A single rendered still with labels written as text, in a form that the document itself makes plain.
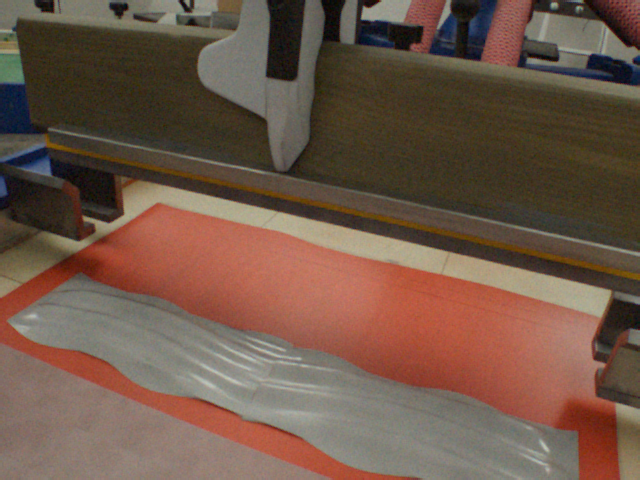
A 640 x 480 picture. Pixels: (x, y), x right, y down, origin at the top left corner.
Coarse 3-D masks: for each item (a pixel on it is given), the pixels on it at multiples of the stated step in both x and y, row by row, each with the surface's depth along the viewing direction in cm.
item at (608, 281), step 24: (96, 168) 36; (120, 168) 35; (216, 192) 33; (240, 192) 32; (312, 216) 31; (336, 216) 30; (408, 240) 29; (432, 240) 29; (456, 240) 28; (504, 264) 28; (528, 264) 27; (552, 264) 27; (624, 288) 26
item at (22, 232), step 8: (128, 184) 54; (8, 208) 41; (0, 216) 40; (8, 216) 41; (0, 224) 40; (8, 224) 41; (16, 224) 42; (0, 232) 41; (8, 232) 41; (16, 232) 42; (24, 232) 43; (32, 232) 44; (40, 232) 44; (0, 240) 41; (8, 240) 41; (16, 240) 42; (24, 240) 43; (0, 248) 41; (8, 248) 42
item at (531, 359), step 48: (336, 288) 41; (384, 288) 42; (432, 288) 42; (480, 288) 43; (336, 336) 36; (384, 336) 36; (432, 336) 37; (480, 336) 37; (528, 336) 38; (576, 336) 38; (432, 384) 33; (480, 384) 33; (528, 384) 33; (576, 384) 33; (240, 432) 28; (288, 432) 28
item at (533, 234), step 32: (64, 128) 33; (160, 160) 30; (192, 160) 29; (224, 160) 29; (288, 192) 28; (320, 192) 27; (352, 192) 27; (384, 192) 27; (448, 224) 26; (480, 224) 25; (512, 224) 25; (544, 224) 25; (576, 256) 24; (608, 256) 23
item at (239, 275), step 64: (128, 256) 42; (192, 256) 43; (256, 256) 44; (320, 256) 45; (0, 320) 34; (256, 320) 37; (0, 384) 29; (64, 384) 30; (128, 384) 30; (0, 448) 25; (64, 448) 26; (128, 448) 26; (192, 448) 27
